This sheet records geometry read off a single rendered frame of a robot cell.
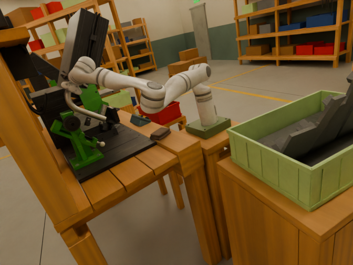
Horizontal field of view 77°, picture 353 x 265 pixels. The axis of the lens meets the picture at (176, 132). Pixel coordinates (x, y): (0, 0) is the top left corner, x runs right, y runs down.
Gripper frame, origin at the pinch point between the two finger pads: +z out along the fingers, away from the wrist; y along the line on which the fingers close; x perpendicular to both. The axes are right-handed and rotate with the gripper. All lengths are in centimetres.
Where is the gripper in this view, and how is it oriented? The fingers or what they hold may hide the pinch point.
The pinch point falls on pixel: (72, 82)
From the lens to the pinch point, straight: 130.5
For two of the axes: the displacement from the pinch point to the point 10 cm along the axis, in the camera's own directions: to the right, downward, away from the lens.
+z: -5.4, -0.2, 8.4
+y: -7.7, -4.0, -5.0
